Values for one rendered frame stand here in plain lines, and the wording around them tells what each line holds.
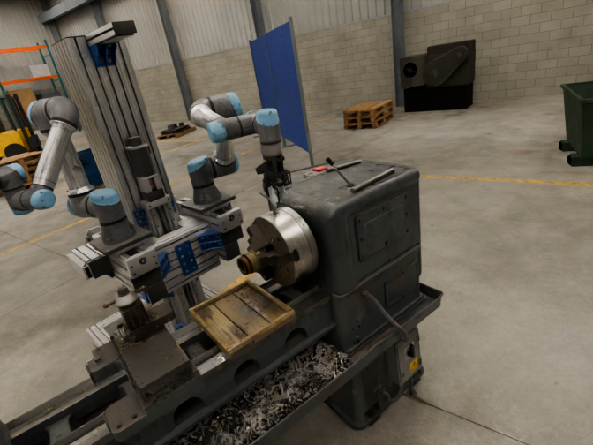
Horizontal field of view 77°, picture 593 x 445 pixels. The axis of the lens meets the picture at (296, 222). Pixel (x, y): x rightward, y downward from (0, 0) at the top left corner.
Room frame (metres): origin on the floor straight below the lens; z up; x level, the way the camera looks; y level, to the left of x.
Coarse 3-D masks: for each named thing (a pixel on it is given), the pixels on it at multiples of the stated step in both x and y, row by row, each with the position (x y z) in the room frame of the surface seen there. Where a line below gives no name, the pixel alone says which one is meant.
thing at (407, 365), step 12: (372, 300) 1.33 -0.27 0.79; (384, 312) 1.31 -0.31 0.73; (396, 324) 1.31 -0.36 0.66; (408, 336) 1.33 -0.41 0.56; (396, 348) 1.40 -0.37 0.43; (408, 348) 1.44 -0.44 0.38; (396, 360) 1.40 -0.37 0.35; (408, 360) 1.44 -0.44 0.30; (420, 360) 1.48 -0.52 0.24; (396, 372) 1.40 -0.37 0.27; (408, 372) 1.43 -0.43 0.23; (396, 396) 1.41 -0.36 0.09
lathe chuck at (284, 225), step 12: (264, 216) 1.40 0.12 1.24; (276, 216) 1.38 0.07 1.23; (288, 216) 1.38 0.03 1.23; (264, 228) 1.40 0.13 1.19; (276, 228) 1.32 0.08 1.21; (288, 228) 1.32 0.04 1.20; (300, 228) 1.34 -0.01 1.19; (276, 240) 1.33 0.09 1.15; (288, 240) 1.28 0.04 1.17; (300, 240) 1.30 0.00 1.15; (264, 252) 1.43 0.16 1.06; (288, 252) 1.27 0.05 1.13; (300, 252) 1.28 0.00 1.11; (276, 264) 1.36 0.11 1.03; (288, 264) 1.29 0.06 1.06; (300, 264) 1.27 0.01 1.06; (276, 276) 1.38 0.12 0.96; (288, 276) 1.30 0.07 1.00
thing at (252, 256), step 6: (252, 252) 1.33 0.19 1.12; (258, 252) 1.35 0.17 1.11; (240, 258) 1.31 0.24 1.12; (246, 258) 1.31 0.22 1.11; (252, 258) 1.30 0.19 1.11; (258, 258) 1.31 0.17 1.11; (240, 264) 1.34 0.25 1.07; (246, 264) 1.28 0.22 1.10; (252, 264) 1.29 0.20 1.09; (258, 264) 1.30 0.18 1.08; (240, 270) 1.32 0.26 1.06; (246, 270) 1.27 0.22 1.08; (252, 270) 1.29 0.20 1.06; (258, 270) 1.32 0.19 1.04
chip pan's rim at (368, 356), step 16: (432, 288) 1.60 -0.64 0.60; (416, 304) 1.55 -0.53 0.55; (432, 304) 1.48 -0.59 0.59; (416, 320) 1.43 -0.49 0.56; (400, 336) 1.37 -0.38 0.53; (352, 352) 1.30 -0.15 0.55; (368, 352) 1.24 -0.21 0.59; (352, 368) 1.19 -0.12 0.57; (336, 384) 1.14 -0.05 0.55; (320, 400) 1.09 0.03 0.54; (288, 416) 0.99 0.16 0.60; (304, 416) 1.04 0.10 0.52; (272, 432) 0.96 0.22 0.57
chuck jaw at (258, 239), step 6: (252, 228) 1.42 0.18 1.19; (258, 228) 1.43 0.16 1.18; (252, 234) 1.40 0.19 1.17; (258, 234) 1.41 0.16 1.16; (252, 240) 1.38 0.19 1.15; (258, 240) 1.39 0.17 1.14; (264, 240) 1.40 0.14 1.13; (252, 246) 1.36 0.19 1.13; (258, 246) 1.37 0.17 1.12; (264, 246) 1.38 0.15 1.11
